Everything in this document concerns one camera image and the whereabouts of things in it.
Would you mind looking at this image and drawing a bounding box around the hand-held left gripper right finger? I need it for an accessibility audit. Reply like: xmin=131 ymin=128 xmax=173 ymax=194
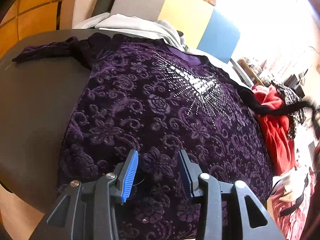
xmin=178 ymin=149 xmax=285 ymax=240

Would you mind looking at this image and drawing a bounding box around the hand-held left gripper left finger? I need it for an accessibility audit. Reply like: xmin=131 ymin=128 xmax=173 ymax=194
xmin=29 ymin=150 xmax=139 ymax=240

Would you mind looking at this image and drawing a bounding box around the dark purple velvet top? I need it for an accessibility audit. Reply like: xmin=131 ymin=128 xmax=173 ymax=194
xmin=12 ymin=33 xmax=312 ymax=240

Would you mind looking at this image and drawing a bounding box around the red garment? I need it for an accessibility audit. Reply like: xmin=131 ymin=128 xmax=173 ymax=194
xmin=251 ymin=84 xmax=297 ymax=177

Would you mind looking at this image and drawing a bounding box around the pink quilt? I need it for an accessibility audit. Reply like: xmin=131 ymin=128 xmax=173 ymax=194
xmin=271 ymin=142 xmax=320 ymax=240

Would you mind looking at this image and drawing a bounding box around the wooden side table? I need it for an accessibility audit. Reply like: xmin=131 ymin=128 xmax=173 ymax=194
xmin=236 ymin=57 xmax=265 ymax=87

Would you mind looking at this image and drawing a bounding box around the black white patterned garment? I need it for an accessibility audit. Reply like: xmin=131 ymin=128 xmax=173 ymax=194
xmin=271 ymin=81 xmax=308 ymax=140

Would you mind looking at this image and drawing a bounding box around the grey garment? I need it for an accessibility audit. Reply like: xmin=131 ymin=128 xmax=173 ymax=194
xmin=95 ymin=14 xmax=187 ymax=52

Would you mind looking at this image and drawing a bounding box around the white cloth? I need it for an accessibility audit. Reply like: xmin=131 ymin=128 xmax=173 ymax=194
xmin=72 ymin=12 xmax=113 ymax=29

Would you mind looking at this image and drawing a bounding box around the grey yellow blue chair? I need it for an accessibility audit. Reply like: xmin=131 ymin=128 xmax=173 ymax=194
xmin=91 ymin=0 xmax=242 ymax=64

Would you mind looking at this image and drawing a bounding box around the orange wooden wardrobe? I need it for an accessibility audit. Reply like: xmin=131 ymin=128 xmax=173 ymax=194
xmin=0 ymin=0 xmax=83 ymax=58

